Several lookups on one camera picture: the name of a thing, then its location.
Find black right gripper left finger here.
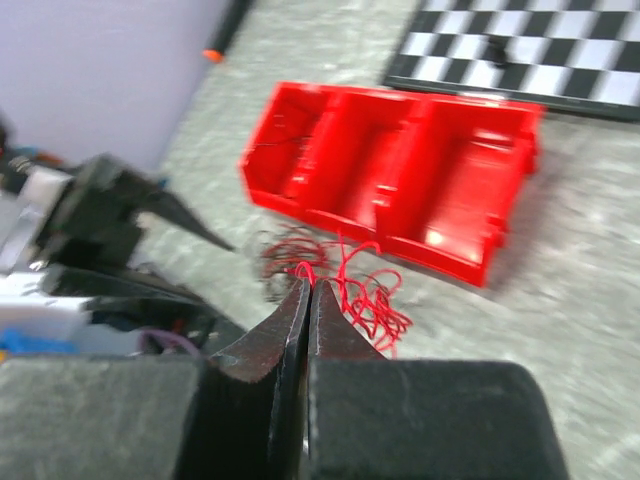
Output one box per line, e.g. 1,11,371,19
1,280,311,479

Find brown cable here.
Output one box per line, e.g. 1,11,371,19
247,227,331,304

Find purple robot cable left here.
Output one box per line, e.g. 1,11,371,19
139,327,201,357

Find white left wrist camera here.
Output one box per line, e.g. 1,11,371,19
18,166,73,225

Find black marker with orange cap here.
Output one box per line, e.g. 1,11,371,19
203,0,254,63

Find black and grey chessboard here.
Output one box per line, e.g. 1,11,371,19
381,0,639,122

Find black chess piece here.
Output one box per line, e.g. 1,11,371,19
486,35,509,69

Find red cable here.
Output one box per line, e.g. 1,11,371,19
259,234,416,359

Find red three-compartment plastic tray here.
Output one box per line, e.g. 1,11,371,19
239,82,545,287

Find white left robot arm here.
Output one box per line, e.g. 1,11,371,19
1,152,231,355

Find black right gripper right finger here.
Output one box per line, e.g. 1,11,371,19
308,281,569,479

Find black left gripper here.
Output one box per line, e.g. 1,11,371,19
35,153,235,269

